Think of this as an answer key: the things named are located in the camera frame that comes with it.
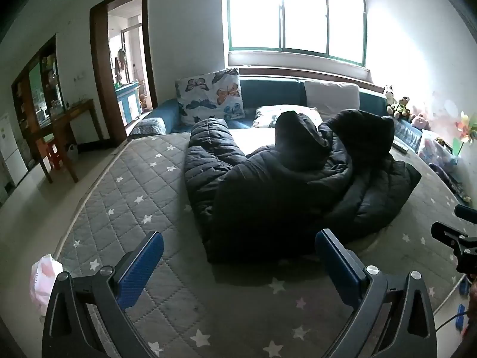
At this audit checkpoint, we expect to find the blue cabinet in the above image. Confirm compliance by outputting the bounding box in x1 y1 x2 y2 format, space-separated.
115 81 141 125

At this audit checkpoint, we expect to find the colourful pinwheel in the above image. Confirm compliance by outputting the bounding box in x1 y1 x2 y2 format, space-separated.
451 111 477 155

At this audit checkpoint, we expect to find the black puffer jacket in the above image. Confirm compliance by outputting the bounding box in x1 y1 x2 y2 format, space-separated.
184 109 422 265

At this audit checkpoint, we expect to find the red stool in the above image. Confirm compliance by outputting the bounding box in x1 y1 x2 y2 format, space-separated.
45 138 64 170

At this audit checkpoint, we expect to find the white patterned pillow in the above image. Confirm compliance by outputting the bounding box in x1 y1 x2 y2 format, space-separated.
253 104 323 128

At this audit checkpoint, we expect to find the grey star-print bed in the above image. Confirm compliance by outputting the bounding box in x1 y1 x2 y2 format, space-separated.
56 129 477 358

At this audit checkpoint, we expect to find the dark patterned box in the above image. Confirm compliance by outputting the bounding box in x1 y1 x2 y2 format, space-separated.
393 119 423 150

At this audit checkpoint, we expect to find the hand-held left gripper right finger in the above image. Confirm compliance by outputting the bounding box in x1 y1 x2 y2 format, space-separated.
315 229 437 358

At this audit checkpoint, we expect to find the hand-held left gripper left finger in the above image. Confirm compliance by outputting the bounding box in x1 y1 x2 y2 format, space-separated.
42 230 165 358

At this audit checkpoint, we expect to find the brown door frame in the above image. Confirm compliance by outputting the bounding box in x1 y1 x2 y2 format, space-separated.
89 0 159 140

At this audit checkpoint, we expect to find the butterfly print pillow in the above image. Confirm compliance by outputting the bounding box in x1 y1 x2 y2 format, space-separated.
175 68 246 125

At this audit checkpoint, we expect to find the pink white cloth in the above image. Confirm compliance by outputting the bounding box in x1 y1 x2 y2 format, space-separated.
30 254 64 316

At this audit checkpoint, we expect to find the wooden desk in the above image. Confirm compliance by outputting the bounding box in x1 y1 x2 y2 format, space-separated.
28 99 103 184

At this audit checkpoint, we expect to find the wooden display cabinet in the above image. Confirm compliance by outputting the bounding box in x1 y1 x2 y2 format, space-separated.
11 35 68 168

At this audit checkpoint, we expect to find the green-framed window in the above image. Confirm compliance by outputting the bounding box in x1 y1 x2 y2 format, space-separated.
225 0 368 66

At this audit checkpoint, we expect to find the blue sofa backrest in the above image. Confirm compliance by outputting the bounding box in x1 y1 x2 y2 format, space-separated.
128 76 388 135

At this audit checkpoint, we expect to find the white cow plush toy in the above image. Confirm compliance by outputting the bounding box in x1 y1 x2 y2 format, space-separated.
384 85 398 116

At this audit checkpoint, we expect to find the white refrigerator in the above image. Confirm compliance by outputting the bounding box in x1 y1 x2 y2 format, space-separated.
0 114 28 187

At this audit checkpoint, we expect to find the clear plastic storage box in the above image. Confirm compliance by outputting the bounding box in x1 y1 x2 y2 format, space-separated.
417 130 460 168

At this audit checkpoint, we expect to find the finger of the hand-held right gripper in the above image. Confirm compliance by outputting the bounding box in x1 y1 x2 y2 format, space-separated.
454 204 477 220
431 222 477 274

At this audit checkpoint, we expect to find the light grey back cushion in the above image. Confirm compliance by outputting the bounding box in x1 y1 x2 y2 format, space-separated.
303 80 360 114

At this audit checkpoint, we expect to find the black cable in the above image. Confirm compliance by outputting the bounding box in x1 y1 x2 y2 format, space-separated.
435 311 466 332

